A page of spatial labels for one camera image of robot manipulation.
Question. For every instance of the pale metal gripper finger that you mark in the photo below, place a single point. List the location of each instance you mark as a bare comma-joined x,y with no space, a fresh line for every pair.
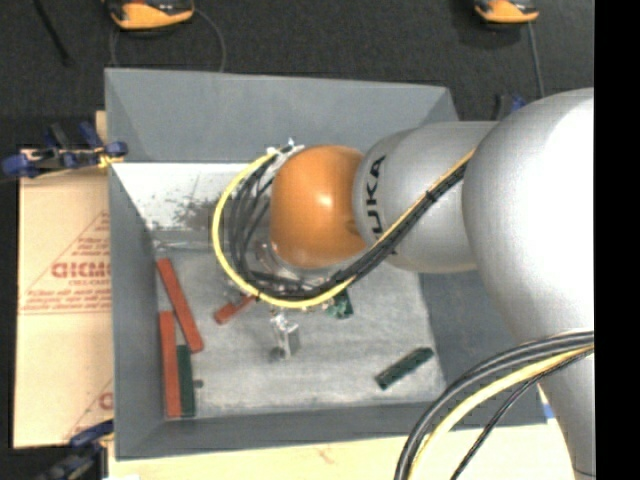
280,333
294,339

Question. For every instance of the red-brown flat block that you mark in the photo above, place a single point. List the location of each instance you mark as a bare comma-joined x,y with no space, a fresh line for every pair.
231,310
169,368
179,304

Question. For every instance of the grey metal bin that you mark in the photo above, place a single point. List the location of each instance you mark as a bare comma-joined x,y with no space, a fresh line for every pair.
345,358

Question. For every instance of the dark green flat block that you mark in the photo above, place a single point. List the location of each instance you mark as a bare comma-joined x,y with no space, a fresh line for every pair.
185,383
404,368

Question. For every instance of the brown cardboard board, red print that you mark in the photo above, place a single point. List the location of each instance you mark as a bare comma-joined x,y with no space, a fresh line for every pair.
60,328

